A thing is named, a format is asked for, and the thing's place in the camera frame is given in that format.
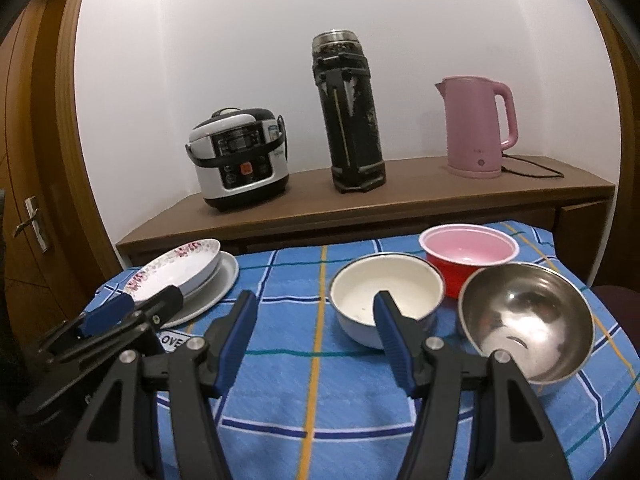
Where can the floral white plate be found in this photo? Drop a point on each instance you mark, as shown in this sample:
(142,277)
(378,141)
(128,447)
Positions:
(175,270)

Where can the wooden sideboard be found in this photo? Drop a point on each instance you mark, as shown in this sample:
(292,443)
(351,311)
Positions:
(350,205)

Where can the stainless steel bowl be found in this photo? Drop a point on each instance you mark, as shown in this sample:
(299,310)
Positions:
(530,320)

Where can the red plastic bowl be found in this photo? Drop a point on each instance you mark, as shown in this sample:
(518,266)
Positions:
(470,250)

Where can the pink electric kettle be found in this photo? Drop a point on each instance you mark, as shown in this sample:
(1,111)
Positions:
(472,130)

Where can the plain white plate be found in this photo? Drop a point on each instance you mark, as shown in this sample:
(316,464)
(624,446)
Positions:
(215,285)

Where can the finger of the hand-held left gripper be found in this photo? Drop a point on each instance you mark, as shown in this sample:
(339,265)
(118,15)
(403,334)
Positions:
(107,315)
(160,307)

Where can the blue plaid tablecloth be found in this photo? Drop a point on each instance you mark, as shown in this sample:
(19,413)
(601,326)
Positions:
(310,410)

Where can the white enamel bowl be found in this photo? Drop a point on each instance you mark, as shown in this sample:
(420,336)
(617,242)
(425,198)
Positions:
(360,290)

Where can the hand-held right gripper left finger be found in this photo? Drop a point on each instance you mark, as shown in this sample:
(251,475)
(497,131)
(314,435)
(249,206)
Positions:
(235,345)

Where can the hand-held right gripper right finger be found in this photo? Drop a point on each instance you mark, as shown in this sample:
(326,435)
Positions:
(395,345)

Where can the wooden door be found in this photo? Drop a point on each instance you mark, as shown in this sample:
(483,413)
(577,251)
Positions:
(35,110)

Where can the tall black thermos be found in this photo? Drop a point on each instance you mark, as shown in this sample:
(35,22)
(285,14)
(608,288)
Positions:
(350,120)

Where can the black and white rice cooker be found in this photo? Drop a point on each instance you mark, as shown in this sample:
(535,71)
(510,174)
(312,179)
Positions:
(240,160)

